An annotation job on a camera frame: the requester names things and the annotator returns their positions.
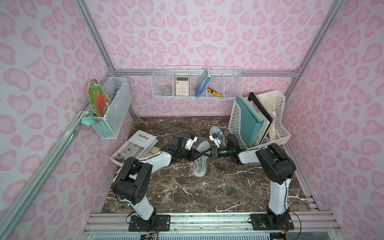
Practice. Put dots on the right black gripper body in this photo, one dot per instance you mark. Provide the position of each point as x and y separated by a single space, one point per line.
214 151

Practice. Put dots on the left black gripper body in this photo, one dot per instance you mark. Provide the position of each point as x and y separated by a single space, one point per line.
188 153

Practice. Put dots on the grey knit sneaker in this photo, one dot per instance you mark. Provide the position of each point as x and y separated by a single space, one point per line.
216 129
200 164

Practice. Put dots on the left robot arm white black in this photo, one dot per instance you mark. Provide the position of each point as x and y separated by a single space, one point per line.
132 182

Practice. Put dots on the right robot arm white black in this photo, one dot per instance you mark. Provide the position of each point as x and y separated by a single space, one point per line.
276 164

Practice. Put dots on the teal folder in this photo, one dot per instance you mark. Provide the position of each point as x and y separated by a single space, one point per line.
250 121

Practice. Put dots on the white hardcover book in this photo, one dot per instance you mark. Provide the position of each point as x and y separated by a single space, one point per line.
137 146

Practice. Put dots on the black clipboard folder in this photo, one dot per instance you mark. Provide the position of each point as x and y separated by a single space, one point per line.
268 117

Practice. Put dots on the yellow black utility knife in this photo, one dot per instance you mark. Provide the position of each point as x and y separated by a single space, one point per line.
213 92

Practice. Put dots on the clear glass bowl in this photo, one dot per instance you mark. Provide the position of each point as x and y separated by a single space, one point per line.
167 91

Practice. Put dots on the white pink calculator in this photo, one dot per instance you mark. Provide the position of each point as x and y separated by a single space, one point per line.
182 86

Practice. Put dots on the white plastic file organizer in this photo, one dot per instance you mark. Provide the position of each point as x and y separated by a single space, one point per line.
278 134

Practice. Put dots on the blue book in shelf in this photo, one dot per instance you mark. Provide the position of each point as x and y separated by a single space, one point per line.
203 82

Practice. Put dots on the green red snack bag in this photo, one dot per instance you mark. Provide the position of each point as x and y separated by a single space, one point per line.
99 100

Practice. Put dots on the mint green hook clip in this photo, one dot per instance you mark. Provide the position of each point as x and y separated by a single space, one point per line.
87 121

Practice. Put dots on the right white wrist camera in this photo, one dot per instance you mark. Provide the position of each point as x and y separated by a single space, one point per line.
217 139

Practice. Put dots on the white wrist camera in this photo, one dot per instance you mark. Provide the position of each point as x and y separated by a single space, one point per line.
191 139
217 139

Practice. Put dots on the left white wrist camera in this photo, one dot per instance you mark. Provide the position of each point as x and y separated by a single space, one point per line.
191 139

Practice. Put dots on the white wire wall shelf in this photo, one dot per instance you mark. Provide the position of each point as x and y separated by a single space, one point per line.
227 81

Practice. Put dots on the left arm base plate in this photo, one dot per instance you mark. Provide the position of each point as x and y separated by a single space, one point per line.
158 223

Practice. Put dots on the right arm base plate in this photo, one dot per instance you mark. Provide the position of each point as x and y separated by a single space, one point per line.
271 222

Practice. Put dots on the white wire side basket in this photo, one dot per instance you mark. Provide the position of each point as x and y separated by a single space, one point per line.
118 89

